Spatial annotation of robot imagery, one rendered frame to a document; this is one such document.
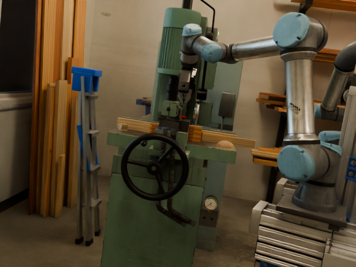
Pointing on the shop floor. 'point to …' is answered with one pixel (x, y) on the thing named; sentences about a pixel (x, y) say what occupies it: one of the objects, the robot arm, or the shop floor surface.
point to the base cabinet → (149, 226)
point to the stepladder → (90, 73)
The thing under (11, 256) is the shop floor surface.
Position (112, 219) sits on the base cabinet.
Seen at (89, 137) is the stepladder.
